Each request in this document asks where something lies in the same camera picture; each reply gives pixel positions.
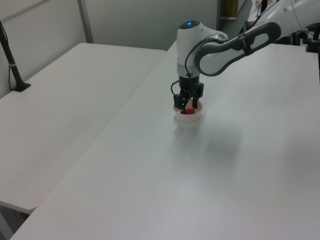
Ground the black mount clamp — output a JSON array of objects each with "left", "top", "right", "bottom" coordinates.
[{"left": 303, "top": 23, "right": 320, "bottom": 53}]

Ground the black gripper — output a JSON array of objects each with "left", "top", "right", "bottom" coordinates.
[{"left": 173, "top": 75, "right": 205, "bottom": 115}]

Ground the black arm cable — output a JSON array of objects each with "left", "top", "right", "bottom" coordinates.
[{"left": 184, "top": 32, "right": 251, "bottom": 78}]

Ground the black pole stand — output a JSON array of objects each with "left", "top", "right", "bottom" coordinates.
[{"left": 0, "top": 19, "right": 32, "bottom": 93}]

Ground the thin black pole cable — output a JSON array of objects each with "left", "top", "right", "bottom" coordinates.
[{"left": 7, "top": 65, "right": 14, "bottom": 91}]

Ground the grey partition post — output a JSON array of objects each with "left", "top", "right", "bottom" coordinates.
[
  {"left": 214, "top": 0, "right": 222, "bottom": 30},
  {"left": 77, "top": 0, "right": 95, "bottom": 44}
]

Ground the brown board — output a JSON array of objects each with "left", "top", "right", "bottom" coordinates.
[{"left": 219, "top": 0, "right": 238, "bottom": 20}]

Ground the pink plastic bowl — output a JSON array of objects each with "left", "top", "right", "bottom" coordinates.
[{"left": 172, "top": 98, "right": 203, "bottom": 123}]

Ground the thin red wire bundle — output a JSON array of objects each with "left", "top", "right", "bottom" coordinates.
[{"left": 246, "top": 0, "right": 270, "bottom": 26}]

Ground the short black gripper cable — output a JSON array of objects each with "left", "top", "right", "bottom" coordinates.
[{"left": 170, "top": 80, "right": 181, "bottom": 97}]

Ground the white side table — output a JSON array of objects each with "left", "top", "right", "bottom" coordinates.
[{"left": 0, "top": 42, "right": 168, "bottom": 215}]

